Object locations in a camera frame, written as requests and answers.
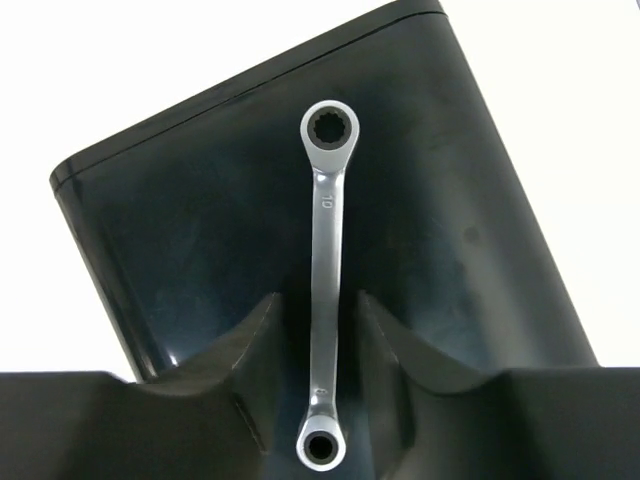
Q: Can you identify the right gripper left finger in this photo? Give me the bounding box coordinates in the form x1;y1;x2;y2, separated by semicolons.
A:
134;292;286;451

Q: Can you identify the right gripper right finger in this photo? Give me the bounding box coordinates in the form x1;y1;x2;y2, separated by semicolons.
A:
357;291;501;480

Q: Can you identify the black drawer cabinet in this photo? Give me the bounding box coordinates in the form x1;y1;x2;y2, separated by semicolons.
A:
50;1;596;479

